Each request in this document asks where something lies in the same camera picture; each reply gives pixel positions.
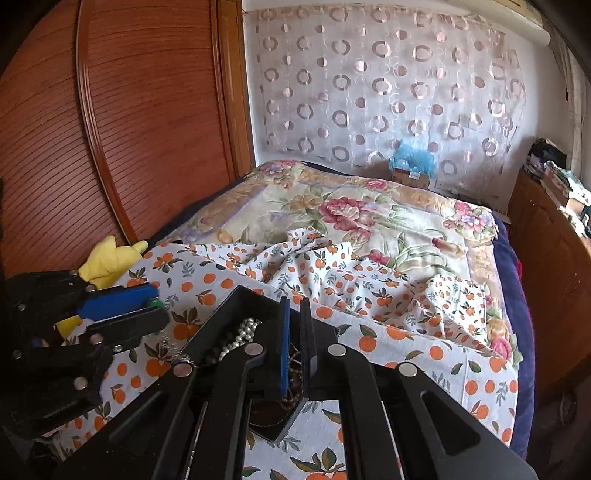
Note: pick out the round dark tin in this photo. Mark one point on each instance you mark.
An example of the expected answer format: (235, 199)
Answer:
(268, 413)

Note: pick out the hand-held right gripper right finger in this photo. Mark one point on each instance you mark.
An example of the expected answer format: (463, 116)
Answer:
(308, 350)

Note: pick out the pale window curtain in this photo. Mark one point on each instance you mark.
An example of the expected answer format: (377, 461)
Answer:
(575, 101)

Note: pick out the yellow plush toy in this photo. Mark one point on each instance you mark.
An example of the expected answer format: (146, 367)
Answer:
(111, 261)

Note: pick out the floral blanket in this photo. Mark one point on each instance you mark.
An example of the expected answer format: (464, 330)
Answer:
(369, 207)

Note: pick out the circle pattern wall curtain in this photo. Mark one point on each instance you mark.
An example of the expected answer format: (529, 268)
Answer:
(378, 83)

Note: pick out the black square box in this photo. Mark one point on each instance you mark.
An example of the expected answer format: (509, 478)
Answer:
(217, 318)

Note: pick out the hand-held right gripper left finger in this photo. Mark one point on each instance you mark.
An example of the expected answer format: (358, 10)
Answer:
(285, 355)

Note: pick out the orange print cloth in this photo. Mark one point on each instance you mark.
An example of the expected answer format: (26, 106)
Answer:
(369, 295)

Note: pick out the white air conditioner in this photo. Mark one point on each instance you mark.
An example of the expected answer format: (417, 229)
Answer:
(531, 23)

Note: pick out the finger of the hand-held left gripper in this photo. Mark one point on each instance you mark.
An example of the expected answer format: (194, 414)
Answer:
(117, 299)
(134, 325)

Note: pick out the blue plastic bag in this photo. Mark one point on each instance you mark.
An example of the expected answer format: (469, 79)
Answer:
(413, 157)

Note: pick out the pile of clothes and books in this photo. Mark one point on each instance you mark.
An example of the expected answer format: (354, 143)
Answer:
(561, 175)

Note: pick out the wooden cabinet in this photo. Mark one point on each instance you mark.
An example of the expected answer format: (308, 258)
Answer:
(549, 277)

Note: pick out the small cardboard box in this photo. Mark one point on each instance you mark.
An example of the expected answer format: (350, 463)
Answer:
(408, 177)

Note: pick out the navy blanket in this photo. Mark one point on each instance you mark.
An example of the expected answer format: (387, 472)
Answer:
(519, 323)

